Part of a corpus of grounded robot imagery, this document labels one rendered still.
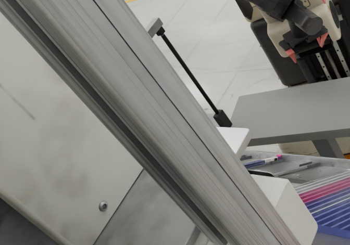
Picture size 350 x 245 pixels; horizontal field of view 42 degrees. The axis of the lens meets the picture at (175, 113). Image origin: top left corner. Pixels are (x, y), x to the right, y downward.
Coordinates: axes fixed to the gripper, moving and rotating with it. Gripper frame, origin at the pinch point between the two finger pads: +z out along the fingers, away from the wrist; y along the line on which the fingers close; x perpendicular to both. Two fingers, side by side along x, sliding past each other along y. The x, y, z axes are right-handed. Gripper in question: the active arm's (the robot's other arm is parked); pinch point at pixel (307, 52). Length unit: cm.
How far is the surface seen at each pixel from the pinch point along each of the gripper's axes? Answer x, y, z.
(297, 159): -34.1, -23.4, -0.3
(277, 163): -32.4, -28.3, -1.3
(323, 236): -78, -33, -44
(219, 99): 106, -27, 101
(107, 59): -88, -41, -94
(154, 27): -40, -38, -64
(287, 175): -46, -29, -13
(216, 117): -44, -37, -41
